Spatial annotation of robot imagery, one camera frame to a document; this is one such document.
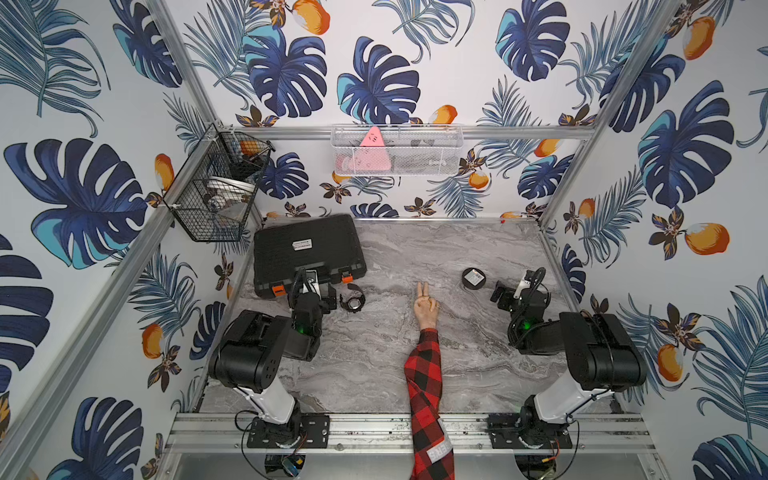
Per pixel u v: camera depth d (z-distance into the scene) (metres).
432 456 0.69
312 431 0.76
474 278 1.03
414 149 0.92
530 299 0.76
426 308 0.93
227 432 0.76
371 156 0.91
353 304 0.95
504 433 0.73
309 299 0.75
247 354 0.47
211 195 0.84
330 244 1.04
